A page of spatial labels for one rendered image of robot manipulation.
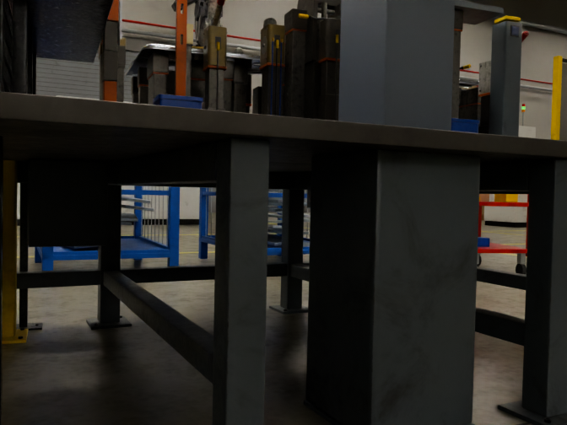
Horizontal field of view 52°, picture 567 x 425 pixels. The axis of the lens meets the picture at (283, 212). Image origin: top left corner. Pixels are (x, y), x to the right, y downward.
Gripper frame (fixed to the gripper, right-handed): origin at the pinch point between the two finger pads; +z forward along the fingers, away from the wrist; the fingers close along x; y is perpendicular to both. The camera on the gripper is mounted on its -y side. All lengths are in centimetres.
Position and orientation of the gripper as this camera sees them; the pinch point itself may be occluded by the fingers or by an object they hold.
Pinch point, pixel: (198, 42)
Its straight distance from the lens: 206.1
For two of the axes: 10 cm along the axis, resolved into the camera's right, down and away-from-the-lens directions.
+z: -0.2, 10.0, 0.3
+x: -3.7, -0.4, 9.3
